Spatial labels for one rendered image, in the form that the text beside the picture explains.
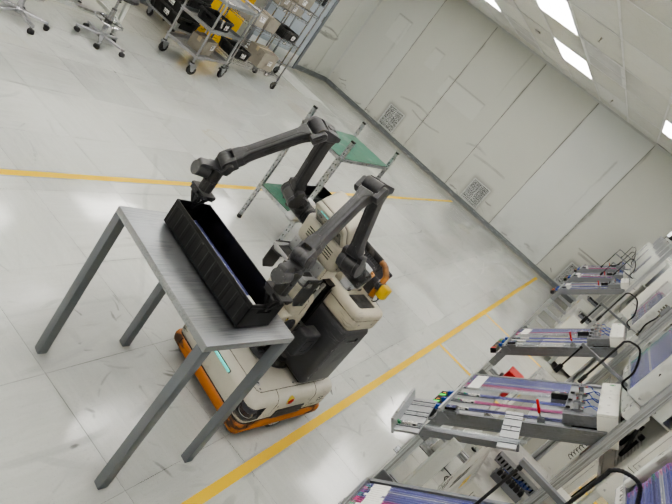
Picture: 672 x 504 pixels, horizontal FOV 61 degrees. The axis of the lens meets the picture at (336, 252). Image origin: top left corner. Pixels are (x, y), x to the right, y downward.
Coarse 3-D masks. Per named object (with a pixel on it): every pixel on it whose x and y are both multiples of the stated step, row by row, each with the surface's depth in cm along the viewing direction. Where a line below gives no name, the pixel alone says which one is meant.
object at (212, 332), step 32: (128, 224) 211; (160, 224) 223; (96, 256) 222; (160, 256) 206; (160, 288) 262; (192, 288) 203; (64, 320) 237; (192, 320) 189; (224, 320) 201; (192, 352) 188; (160, 416) 200; (224, 416) 235; (128, 448) 203; (192, 448) 244; (96, 480) 213
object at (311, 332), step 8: (296, 328) 279; (304, 328) 271; (312, 328) 276; (296, 336) 270; (304, 336) 268; (312, 336) 271; (296, 344) 270; (304, 344) 271; (312, 344) 277; (288, 352) 272; (296, 352) 272; (304, 352) 278
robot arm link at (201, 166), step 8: (200, 160) 215; (208, 160) 218; (216, 160) 222; (192, 168) 217; (200, 168) 215; (208, 168) 218; (216, 168) 218; (224, 168) 218; (232, 168) 218; (200, 176) 219; (208, 176) 220
